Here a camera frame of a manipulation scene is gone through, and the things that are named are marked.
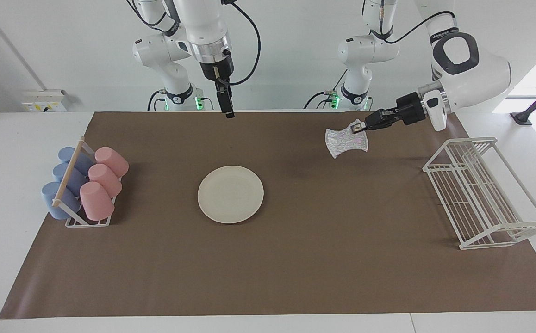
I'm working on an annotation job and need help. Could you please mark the cream round plate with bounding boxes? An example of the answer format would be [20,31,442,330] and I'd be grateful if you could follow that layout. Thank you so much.
[197,165,265,225]

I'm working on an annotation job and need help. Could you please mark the pink plastic cup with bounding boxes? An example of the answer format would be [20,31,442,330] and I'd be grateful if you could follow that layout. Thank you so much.
[94,147,130,179]
[87,164,123,198]
[80,181,115,221]

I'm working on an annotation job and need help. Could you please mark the brown table mat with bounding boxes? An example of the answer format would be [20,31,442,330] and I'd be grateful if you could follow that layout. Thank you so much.
[0,110,536,320]

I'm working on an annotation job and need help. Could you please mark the blue plastic cup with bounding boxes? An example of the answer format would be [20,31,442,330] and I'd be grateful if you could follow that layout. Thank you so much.
[41,181,82,220]
[58,147,95,176]
[52,163,89,197]

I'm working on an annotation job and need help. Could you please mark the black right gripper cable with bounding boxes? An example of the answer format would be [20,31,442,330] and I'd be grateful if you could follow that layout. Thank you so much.
[212,0,262,88]

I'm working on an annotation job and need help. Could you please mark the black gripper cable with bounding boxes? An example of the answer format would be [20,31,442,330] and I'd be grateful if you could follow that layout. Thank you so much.
[362,0,458,45]
[212,0,262,88]

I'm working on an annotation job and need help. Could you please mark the black left base cable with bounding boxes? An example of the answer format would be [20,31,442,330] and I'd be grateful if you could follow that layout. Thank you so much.
[304,91,339,110]

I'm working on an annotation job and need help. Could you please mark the black base cable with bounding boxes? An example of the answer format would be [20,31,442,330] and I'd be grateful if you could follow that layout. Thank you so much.
[304,91,339,110]
[147,89,168,111]

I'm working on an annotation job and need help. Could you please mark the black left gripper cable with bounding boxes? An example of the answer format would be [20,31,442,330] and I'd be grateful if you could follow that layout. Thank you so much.
[362,0,458,45]

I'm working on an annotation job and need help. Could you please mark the black right base cable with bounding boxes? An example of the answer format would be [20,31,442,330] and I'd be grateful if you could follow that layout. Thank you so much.
[147,89,168,111]

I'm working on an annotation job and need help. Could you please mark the white wire dish rack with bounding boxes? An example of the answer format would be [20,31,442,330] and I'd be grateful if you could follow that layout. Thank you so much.
[423,136,536,250]

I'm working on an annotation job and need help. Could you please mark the white wire cup rack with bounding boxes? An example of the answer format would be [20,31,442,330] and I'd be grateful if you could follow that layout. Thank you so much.
[52,136,123,228]

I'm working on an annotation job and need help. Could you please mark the white wall power outlet box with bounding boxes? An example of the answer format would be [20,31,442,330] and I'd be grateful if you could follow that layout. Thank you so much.
[21,89,68,113]

